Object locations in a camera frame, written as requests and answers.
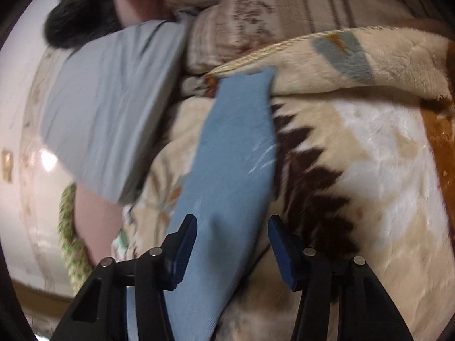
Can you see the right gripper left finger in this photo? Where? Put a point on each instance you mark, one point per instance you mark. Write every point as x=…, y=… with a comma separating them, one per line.
x=99, y=310

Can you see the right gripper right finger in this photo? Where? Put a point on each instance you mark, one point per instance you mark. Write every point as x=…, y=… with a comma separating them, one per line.
x=366, y=310

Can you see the blue knit sweater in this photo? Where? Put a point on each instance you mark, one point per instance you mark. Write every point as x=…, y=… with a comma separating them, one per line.
x=228, y=191

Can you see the green checkered pillow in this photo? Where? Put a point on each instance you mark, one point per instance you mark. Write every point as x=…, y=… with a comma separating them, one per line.
x=75, y=254

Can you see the pink bed sheet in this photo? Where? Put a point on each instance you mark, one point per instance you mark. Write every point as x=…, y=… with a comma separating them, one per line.
x=97, y=223

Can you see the beige leaf pattern blanket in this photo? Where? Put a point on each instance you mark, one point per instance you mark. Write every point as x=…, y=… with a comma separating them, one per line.
x=364, y=120

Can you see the grey folded cloth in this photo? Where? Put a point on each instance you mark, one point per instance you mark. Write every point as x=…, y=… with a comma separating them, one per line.
x=107, y=101

